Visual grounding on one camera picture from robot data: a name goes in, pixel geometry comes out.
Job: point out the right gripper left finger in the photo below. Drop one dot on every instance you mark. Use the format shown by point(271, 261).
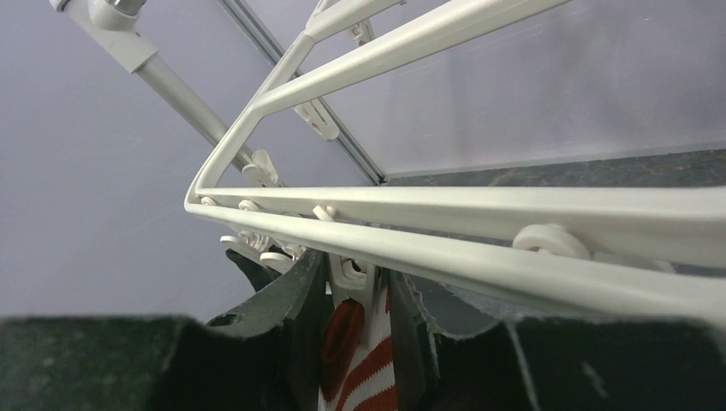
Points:
point(261, 355)

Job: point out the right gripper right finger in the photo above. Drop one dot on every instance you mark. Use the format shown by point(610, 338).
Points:
point(448, 355)

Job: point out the black sock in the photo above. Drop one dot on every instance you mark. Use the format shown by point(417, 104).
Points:
point(259, 276)

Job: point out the white sock drying rack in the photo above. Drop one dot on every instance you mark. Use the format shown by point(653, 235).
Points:
point(565, 250)

